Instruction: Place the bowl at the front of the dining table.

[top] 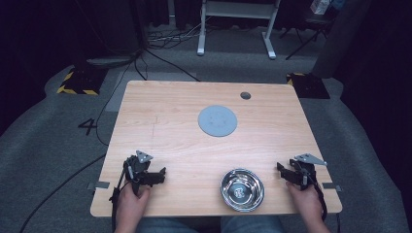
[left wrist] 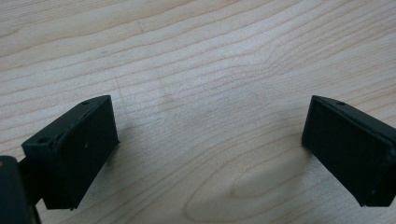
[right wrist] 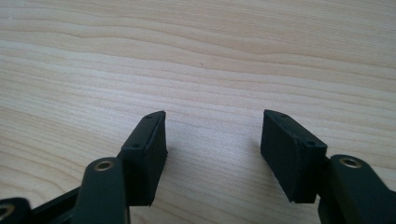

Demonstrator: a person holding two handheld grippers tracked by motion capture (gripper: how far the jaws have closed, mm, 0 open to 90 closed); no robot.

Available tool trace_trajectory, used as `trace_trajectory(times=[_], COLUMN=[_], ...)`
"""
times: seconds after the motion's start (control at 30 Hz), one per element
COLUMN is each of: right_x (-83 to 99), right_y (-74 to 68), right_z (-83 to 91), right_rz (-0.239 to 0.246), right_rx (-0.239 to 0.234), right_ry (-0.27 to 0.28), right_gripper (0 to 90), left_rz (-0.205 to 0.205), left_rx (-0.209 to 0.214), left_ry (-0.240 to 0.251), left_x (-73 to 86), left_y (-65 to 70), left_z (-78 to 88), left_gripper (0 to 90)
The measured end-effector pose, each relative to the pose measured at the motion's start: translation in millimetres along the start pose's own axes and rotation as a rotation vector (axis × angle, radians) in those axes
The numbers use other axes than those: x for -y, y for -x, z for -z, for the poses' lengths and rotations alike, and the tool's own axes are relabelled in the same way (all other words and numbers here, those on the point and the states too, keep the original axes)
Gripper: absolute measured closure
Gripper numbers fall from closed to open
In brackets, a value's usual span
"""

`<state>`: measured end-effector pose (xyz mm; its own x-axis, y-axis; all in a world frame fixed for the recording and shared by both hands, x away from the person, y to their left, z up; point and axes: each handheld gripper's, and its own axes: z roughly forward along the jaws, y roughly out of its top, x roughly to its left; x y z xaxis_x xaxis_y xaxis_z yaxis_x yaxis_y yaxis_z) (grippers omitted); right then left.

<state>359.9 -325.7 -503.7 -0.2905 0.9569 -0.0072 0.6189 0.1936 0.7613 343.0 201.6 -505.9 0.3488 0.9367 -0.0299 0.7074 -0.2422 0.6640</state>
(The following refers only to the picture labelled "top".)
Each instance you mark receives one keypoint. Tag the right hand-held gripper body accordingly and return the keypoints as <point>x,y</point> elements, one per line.
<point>306,170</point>

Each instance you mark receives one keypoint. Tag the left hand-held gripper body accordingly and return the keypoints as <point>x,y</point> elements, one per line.
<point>137,166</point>

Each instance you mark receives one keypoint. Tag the person's right hand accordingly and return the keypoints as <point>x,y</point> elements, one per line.
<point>306,204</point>

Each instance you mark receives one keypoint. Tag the person's left hand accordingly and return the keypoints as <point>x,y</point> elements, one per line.
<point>131,205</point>

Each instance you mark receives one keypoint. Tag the grey tape strip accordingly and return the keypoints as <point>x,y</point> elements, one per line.
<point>98,185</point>
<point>332,186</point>

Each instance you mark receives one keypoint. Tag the person's left leg in jeans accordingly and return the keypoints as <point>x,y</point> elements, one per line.
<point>168,226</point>

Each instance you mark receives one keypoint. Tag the person's leg in jeans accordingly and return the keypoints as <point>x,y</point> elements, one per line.
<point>252,224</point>
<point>168,226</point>

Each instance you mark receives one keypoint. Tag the shiny steel bowl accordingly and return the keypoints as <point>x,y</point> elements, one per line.
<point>242,190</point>

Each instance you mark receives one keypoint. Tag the person's right leg in jeans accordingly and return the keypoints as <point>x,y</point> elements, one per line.
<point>252,224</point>

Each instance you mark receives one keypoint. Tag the round grey mat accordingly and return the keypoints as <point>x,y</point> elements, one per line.
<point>217,120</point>

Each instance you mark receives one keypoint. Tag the black folding stand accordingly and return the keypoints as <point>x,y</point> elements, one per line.
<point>307,30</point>

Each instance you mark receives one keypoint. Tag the white printed box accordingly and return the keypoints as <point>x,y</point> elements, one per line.
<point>320,6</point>

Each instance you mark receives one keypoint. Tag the black yellow striped base plate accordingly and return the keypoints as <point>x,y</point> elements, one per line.
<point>82,81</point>
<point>309,85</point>

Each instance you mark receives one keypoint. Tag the white metal desk frame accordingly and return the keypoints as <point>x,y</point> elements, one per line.
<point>238,9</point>

